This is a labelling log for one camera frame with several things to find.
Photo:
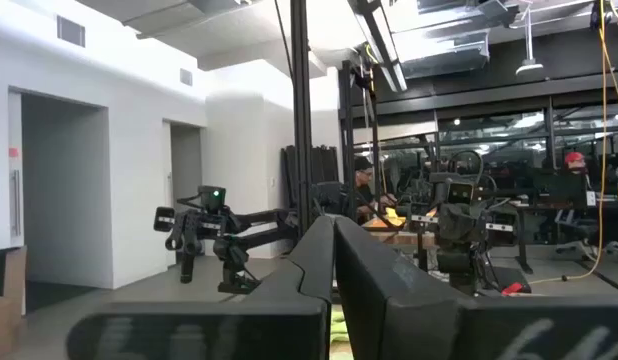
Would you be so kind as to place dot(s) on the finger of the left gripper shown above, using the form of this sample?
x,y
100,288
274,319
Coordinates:
x,y
471,227
451,227

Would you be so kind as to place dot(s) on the black office chair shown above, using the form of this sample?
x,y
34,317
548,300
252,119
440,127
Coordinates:
x,y
574,230

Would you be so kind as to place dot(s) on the black background robot arm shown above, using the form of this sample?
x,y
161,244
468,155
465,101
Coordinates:
x,y
259,220

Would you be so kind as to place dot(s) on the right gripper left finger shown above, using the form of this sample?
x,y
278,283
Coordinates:
x,y
214,330

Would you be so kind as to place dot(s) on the person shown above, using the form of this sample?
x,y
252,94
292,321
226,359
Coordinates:
x,y
575,162
364,190

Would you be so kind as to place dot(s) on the grey wall vent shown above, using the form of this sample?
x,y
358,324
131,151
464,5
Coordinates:
x,y
70,31
186,77

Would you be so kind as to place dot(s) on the black office desk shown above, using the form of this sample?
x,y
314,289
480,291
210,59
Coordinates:
x,y
564,202

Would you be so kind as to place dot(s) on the lime green microfiber towel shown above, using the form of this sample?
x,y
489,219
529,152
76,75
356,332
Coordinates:
x,y
339,330

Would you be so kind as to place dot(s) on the background wooden table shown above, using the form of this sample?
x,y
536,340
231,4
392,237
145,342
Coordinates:
x,y
399,239

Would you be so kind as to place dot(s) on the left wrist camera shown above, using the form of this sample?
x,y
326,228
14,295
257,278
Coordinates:
x,y
460,192

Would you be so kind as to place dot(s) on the black aluminium rig frame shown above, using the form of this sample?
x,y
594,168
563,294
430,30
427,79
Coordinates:
x,y
301,125

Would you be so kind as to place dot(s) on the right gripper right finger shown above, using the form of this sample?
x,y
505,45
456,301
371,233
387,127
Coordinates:
x,y
439,330

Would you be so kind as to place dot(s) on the long ceiling light fixture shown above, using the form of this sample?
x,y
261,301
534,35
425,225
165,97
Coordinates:
x,y
384,50

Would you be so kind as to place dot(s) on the brown cardboard box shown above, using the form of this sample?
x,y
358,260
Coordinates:
x,y
1,330
15,280

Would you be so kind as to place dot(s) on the white hanging ceiling lamp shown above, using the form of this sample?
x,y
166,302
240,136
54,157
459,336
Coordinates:
x,y
529,65

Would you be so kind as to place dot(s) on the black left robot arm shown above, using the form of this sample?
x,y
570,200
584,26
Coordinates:
x,y
459,270

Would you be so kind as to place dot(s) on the small red clamp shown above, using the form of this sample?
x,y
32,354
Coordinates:
x,y
512,289

